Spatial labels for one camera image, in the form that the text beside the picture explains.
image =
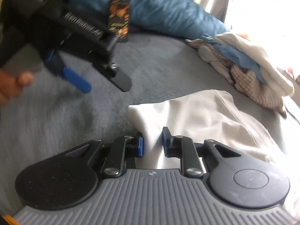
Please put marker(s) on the blue duvet roll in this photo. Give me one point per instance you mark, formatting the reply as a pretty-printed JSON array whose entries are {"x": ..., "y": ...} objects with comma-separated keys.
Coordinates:
[{"x": 178, "y": 18}]

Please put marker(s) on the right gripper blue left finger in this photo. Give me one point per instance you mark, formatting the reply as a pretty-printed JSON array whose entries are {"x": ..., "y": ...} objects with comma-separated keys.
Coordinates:
[{"x": 140, "y": 144}]

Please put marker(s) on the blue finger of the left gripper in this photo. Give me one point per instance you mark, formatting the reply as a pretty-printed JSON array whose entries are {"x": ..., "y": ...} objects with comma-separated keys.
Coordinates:
[
  {"x": 115, "y": 75},
  {"x": 54, "y": 63}
]

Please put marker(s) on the person's left hand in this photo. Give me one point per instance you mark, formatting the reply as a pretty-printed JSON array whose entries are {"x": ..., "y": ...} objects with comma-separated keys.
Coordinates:
[{"x": 11, "y": 87}]

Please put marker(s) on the cream fleece garment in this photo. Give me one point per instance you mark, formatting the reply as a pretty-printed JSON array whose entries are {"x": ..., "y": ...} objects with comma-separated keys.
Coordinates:
[{"x": 272, "y": 76}]

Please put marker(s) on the light blue garment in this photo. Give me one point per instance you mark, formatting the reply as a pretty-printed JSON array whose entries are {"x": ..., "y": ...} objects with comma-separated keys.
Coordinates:
[{"x": 237, "y": 57}]

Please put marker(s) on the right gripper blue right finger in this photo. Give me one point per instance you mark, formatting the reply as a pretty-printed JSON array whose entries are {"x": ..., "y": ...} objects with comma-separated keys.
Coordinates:
[{"x": 167, "y": 142}]

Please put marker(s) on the white bear print sweatshirt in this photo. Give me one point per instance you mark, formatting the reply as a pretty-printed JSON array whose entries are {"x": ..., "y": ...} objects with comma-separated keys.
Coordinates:
[{"x": 207, "y": 114}]

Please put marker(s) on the smartphone with lit screen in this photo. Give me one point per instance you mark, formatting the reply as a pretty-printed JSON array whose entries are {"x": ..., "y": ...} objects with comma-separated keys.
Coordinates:
[{"x": 119, "y": 18}]

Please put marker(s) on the grey bed sheet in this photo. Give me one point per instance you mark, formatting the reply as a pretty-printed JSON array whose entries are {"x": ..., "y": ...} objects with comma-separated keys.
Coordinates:
[{"x": 52, "y": 116}]

